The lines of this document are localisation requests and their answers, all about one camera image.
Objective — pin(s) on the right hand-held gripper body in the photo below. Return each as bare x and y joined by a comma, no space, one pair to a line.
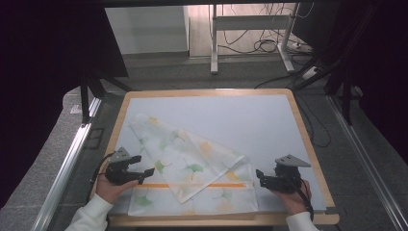
287,178

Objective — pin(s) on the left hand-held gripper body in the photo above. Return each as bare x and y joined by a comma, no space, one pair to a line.
118,169

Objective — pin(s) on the white leaf-print cloth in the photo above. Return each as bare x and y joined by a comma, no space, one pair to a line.
192,166

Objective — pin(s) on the person's left hand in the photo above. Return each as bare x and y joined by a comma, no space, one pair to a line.
109,189

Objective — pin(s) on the person's right hand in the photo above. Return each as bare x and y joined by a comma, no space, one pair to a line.
293,200

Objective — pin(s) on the dark floor socket cover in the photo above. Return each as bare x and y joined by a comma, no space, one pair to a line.
95,138

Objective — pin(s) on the black metal stand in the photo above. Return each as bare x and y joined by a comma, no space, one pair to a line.
346,96
85,96

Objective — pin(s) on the white power strip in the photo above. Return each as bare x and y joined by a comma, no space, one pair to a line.
310,72
300,47

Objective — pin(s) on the white cabinet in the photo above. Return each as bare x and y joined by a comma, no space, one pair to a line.
147,30

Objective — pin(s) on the black curtain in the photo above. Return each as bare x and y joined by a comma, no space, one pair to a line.
385,80
41,64

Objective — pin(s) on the aluminium floor rail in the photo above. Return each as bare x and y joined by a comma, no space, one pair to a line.
362,154
69,160

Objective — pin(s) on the white metal desk frame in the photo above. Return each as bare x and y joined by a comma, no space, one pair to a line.
250,22

